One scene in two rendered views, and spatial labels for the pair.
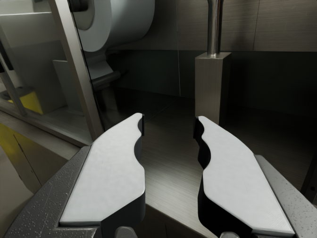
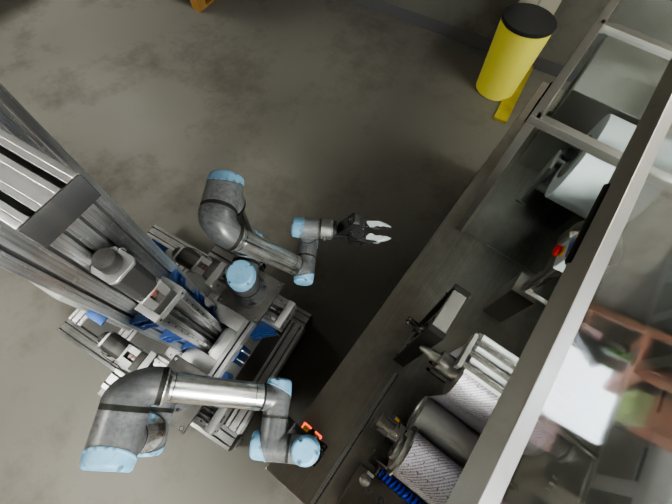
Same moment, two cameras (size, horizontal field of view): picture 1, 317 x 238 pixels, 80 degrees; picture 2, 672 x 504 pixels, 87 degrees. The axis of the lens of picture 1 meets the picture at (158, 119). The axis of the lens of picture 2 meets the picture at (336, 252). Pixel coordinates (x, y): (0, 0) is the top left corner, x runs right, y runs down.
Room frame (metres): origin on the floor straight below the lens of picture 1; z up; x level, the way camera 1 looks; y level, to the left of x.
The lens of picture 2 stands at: (-0.11, -0.63, 2.38)
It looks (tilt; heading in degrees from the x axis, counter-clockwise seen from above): 65 degrees down; 87
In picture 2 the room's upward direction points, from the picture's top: 3 degrees clockwise
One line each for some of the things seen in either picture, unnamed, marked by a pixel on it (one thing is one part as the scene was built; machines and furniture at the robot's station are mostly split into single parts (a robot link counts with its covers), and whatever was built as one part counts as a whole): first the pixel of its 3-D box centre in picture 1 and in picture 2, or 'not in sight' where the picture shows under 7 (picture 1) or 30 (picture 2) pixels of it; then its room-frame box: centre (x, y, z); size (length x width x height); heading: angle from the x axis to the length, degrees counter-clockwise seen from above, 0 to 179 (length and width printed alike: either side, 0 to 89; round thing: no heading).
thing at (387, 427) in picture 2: not in sight; (385, 427); (0.09, -0.65, 1.05); 0.06 x 0.05 x 0.31; 143
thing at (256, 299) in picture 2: not in sight; (248, 288); (-0.46, -0.09, 0.87); 0.15 x 0.15 x 0.10
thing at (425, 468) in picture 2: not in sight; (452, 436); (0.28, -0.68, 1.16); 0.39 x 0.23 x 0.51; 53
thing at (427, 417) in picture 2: not in sight; (452, 440); (0.27, -0.69, 1.17); 0.26 x 0.12 x 0.12; 143
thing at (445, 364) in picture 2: not in sight; (447, 365); (0.23, -0.49, 1.33); 0.06 x 0.06 x 0.06; 53
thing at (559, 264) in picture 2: not in sight; (575, 251); (0.46, -0.29, 1.66); 0.07 x 0.07 x 0.10; 59
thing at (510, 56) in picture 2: not in sight; (510, 56); (1.49, 2.24, 0.33); 0.43 x 0.42 x 0.66; 150
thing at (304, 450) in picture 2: not in sight; (305, 449); (-0.17, -0.70, 1.23); 0.09 x 0.08 x 0.11; 175
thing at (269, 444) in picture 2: not in sight; (271, 439); (-0.26, -0.68, 1.23); 0.11 x 0.11 x 0.08; 85
